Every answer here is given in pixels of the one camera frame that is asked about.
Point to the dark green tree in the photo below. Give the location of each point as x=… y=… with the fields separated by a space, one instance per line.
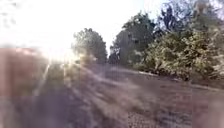
x=90 y=45

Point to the grey asphalt road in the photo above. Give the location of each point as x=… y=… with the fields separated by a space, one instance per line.
x=133 y=100

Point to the row of trees and bushes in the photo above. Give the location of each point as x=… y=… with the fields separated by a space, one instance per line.
x=173 y=46

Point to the dry roadside bushes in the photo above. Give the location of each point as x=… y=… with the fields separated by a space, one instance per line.
x=20 y=70

